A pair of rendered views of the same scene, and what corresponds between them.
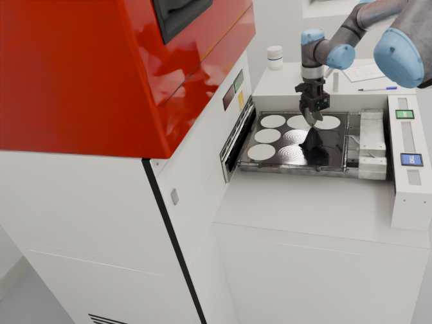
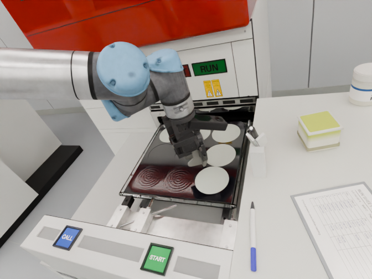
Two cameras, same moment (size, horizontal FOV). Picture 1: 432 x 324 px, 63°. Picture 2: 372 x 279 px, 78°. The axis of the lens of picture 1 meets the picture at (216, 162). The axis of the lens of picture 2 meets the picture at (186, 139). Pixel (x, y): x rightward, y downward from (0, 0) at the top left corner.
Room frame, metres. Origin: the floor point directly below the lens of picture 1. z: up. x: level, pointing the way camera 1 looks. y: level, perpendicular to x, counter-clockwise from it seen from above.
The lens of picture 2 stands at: (1.16, -0.90, 1.42)
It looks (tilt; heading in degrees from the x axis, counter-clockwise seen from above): 38 degrees down; 95
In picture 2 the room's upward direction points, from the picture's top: 20 degrees counter-clockwise
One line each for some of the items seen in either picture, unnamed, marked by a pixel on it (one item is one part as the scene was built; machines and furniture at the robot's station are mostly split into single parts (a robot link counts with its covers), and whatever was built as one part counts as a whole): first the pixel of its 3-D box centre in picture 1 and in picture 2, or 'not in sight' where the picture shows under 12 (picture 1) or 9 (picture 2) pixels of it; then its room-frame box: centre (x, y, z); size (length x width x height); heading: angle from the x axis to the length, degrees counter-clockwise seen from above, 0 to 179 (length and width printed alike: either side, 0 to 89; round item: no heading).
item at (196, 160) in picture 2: (317, 116); (196, 160); (1.13, -0.41, 0.95); 0.06 x 0.03 x 0.09; 10
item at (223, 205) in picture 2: (346, 138); (171, 199); (1.03, -0.48, 0.90); 0.38 x 0.01 x 0.01; 154
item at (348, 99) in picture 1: (330, 90); (322, 187); (1.41, -0.57, 0.89); 0.62 x 0.35 x 0.14; 64
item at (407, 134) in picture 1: (404, 153); (123, 261); (0.89, -0.61, 0.89); 0.55 x 0.09 x 0.14; 154
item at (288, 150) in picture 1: (296, 137); (189, 154); (1.11, -0.31, 0.90); 0.34 x 0.34 x 0.01; 64
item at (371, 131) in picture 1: (371, 143); (170, 233); (1.01, -0.56, 0.87); 0.36 x 0.08 x 0.03; 154
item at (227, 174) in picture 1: (241, 137); (200, 117); (1.19, -0.12, 0.89); 0.44 x 0.02 x 0.10; 154
